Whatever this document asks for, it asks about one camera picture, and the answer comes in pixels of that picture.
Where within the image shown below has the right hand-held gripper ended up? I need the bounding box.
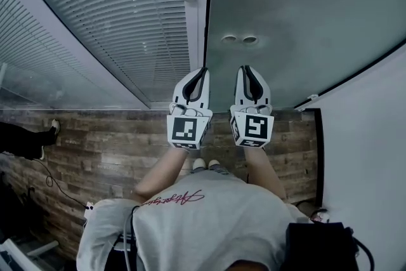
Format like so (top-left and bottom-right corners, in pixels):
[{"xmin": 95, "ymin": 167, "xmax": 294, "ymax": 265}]
[{"xmin": 228, "ymin": 65, "xmax": 275, "ymax": 149}]

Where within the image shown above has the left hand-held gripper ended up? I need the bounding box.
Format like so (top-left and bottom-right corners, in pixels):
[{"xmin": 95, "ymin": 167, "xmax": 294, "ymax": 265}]
[{"xmin": 166, "ymin": 67, "xmax": 213, "ymax": 150}]

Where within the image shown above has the person's right forearm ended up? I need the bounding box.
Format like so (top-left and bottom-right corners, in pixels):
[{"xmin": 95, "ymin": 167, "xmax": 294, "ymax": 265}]
[{"xmin": 242, "ymin": 146, "xmax": 289, "ymax": 201}]

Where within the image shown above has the person's left forearm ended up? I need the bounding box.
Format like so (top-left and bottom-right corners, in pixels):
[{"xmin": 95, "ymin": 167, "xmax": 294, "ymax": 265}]
[{"xmin": 133, "ymin": 146, "xmax": 191, "ymax": 204}]

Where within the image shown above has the narrow window blind panel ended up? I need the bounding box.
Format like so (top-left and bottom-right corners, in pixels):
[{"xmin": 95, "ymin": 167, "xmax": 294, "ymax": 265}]
[{"xmin": 9, "ymin": 0, "xmax": 191, "ymax": 104}]

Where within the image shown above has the person's grey shirt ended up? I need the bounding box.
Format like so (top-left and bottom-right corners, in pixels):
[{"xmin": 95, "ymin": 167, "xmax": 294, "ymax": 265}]
[{"xmin": 75, "ymin": 169, "xmax": 310, "ymax": 271}]

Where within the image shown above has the small white floor device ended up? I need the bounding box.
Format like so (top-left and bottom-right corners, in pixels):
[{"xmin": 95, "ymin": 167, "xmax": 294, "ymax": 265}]
[{"xmin": 82, "ymin": 201, "xmax": 96, "ymax": 220}]

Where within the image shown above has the wide window blind panel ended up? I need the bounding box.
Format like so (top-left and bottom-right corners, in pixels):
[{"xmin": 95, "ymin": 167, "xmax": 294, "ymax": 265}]
[{"xmin": 0, "ymin": 0, "xmax": 150, "ymax": 110}]

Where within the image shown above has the black chest pack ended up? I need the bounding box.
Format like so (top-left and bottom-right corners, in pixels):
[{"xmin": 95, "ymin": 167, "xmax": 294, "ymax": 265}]
[{"xmin": 284, "ymin": 221, "xmax": 361, "ymax": 271}]

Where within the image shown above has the black equipment bag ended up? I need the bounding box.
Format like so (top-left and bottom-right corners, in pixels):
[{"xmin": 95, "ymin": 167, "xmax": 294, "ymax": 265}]
[{"xmin": 0, "ymin": 168, "xmax": 51, "ymax": 242}]

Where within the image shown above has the white door frame post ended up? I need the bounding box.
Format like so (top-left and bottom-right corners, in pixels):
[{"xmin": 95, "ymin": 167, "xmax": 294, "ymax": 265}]
[{"xmin": 181, "ymin": 0, "xmax": 211, "ymax": 74}]

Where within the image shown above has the thin black floor cable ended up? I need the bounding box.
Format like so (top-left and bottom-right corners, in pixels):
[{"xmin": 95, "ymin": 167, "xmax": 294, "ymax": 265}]
[{"xmin": 0, "ymin": 150, "xmax": 93, "ymax": 211}]

